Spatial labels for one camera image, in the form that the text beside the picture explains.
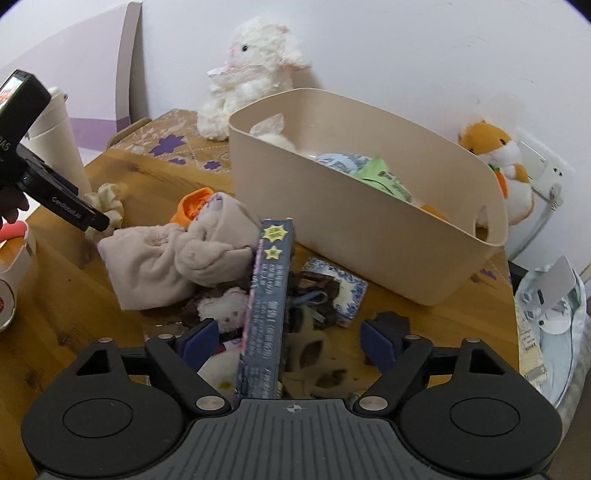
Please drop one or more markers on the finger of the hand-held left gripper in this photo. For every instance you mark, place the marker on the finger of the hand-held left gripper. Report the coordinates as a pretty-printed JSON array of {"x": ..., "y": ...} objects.
[{"x": 98, "y": 219}]

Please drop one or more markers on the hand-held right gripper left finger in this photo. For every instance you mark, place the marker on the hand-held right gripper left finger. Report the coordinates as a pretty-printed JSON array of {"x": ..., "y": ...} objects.
[{"x": 205, "y": 339}]

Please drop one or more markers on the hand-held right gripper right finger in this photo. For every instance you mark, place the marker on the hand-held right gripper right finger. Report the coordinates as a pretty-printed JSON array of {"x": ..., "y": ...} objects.
[{"x": 376, "y": 341}]

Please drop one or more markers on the cream scrunchie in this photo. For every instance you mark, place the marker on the cream scrunchie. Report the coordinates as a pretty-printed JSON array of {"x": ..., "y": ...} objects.
[{"x": 108, "y": 196}]

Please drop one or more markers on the brown plush toy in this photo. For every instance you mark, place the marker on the brown plush toy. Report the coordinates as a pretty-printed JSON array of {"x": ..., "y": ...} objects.
[{"x": 318, "y": 364}]

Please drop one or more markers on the beige plush cloth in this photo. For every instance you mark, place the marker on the beige plush cloth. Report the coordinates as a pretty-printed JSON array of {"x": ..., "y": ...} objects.
[{"x": 152, "y": 258}]

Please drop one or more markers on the long dark blue box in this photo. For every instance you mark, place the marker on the long dark blue box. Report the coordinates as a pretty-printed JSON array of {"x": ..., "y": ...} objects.
[{"x": 268, "y": 314}]

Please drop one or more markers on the beige storage basket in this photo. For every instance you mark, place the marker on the beige storage basket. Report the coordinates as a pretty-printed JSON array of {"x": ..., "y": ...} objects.
[{"x": 346, "y": 221}]

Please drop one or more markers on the person's left hand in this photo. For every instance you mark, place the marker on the person's left hand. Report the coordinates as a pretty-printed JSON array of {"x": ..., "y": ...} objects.
[{"x": 11, "y": 205}]

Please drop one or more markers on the small white plush toy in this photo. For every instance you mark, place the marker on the small white plush toy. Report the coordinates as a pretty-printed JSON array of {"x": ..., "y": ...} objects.
[{"x": 226, "y": 304}]

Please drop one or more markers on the tall white cup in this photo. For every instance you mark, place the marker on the tall white cup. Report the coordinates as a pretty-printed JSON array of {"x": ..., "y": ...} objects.
[{"x": 55, "y": 138}]

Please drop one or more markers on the blue-white patterned packet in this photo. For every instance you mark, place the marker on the blue-white patterned packet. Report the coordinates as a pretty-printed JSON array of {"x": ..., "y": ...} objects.
[
  {"x": 346, "y": 290},
  {"x": 341, "y": 162}
]

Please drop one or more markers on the lavender furniture panel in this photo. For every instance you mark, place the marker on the lavender furniture panel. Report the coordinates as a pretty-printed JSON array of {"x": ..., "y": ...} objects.
[{"x": 69, "y": 69}]

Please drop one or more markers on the orange fabric cap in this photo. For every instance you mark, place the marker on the orange fabric cap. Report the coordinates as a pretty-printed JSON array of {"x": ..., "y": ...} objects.
[{"x": 189, "y": 207}]

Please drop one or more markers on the white round container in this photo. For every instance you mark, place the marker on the white round container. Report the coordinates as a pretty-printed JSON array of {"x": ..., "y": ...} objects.
[{"x": 14, "y": 277}]

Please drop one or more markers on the green packet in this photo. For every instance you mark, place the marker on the green packet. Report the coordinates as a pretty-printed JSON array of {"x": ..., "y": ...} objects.
[{"x": 378, "y": 180}]

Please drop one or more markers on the white plastic bag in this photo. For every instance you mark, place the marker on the white plastic bag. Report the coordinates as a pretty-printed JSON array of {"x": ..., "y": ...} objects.
[{"x": 568, "y": 350}]

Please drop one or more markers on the clear crinkled wrapper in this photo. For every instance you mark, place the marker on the clear crinkled wrapper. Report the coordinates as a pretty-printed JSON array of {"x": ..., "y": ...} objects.
[{"x": 268, "y": 123}]

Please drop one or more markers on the white plush bunny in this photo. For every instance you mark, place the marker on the white plush bunny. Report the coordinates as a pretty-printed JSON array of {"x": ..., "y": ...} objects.
[{"x": 249, "y": 78}]

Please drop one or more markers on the orange hamster plush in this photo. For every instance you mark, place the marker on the orange hamster plush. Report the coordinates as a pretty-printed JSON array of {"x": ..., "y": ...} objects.
[{"x": 508, "y": 152}]

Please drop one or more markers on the white wall socket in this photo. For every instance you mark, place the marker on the white wall socket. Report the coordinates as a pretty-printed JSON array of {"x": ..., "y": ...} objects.
[{"x": 545, "y": 161}]

